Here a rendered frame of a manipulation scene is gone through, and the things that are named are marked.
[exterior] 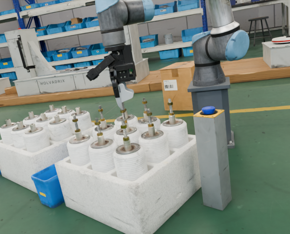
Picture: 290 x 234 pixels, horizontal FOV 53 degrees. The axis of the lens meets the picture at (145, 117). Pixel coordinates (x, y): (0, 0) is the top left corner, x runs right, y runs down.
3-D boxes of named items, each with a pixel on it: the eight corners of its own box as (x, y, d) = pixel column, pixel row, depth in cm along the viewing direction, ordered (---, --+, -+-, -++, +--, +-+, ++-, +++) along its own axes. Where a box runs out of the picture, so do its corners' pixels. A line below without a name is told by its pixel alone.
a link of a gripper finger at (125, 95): (135, 109, 97) (130, 82, 95) (117, 112, 97) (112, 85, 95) (135, 107, 100) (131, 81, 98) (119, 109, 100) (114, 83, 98)
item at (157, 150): (143, 191, 97) (135, 141, 92) (149, 177, 106) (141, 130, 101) (172, 190, 95) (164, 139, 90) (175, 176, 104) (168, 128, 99)
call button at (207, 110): (206, 111, 90) (205, 105, 90) (218, 112, 88) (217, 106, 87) (199, 115, 88) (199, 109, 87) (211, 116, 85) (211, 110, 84)
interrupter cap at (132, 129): (132, 126, 108) (132, 125, 107) (140, 131, 101) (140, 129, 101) (113, 132, 105) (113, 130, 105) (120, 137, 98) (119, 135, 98)
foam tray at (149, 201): (134, 162, 136) (127, 126, 131) (209, 179, 111) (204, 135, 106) (65, 206, 109) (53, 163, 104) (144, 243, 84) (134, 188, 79)
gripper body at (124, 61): (135, 81, 94) (129, 44, 90) (109, 86, 94) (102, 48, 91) (136, 78, 101) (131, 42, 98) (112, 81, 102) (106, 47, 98)
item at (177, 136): (194, 163, 111) (189, 118, 106) (187, 175, 103) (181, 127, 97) (171, 161, 115) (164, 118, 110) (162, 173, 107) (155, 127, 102)
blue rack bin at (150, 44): (141, 47, 596) (140, 36, 590) (159, 44, 586) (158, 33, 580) (135, 49, 549) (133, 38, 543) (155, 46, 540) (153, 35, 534)
